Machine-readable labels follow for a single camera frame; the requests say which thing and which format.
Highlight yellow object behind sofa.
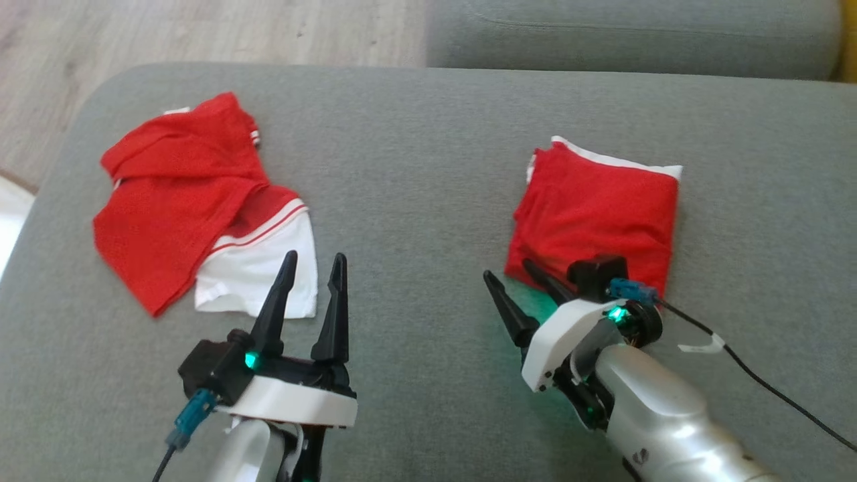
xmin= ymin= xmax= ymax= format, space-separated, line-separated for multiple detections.
xmin=830 ymin=0 xmax=857 ymax=84

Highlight grey fabric sofa backrest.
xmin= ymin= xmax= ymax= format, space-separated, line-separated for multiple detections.
xmin=426 ymin=0 xmax=842 ymax=81

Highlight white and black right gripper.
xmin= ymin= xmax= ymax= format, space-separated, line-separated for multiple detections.
xmin=483 ymin=258 xmax=628 ymax=394

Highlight red shorts with white stripe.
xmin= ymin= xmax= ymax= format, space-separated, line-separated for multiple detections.
xmin=503 ymin=136 xmax=684 ymax=299

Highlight red and white basketball jersey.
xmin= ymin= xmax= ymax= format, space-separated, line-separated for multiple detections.
xmin=92 ymin=92 xmax=319 ymax=319

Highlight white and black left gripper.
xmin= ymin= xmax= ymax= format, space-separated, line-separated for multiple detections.
xmin=217 ymin=250 xmax=358 ymax=429

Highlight black cable, blue plug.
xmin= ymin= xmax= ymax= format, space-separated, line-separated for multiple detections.
xmin=151 ymin=388 xmax=219 ymax=482
xmin=608 ymin=277 xmax=857 ymax=453

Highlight grey fabric sofa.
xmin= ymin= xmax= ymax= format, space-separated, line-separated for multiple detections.
xmin=0 ymin=62 xmax=857 ymax=482

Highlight black right cable, blue plug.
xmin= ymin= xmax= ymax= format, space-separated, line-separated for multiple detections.
xmin=608 ymin=277 xmax=857 ymax=453

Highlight black left cable, blue plug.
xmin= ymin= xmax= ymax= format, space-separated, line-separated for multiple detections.
xmin=151 ymin=388 xmax=219 ymax=482

